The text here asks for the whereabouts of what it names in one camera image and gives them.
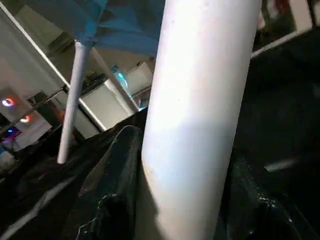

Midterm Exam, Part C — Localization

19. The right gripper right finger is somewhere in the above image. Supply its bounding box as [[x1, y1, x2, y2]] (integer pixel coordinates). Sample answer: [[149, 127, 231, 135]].
[[215, 155, 301, 240]]

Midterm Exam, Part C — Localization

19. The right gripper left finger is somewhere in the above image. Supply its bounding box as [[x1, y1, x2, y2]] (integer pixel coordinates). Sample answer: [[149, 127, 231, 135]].
[[75, 125, 144, 240]]

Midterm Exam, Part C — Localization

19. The white plastic table top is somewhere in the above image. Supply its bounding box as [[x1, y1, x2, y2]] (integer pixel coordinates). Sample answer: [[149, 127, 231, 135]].
[[20, 0, 166, 58]]

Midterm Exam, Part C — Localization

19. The black work mat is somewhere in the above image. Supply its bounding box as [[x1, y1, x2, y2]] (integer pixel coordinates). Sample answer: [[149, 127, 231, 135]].
[[0, 25, 320, 240]]

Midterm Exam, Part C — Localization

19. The white glass door cabinet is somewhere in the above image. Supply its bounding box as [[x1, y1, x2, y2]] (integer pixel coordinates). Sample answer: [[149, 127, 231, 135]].
[[252, 0, 320, 53]]

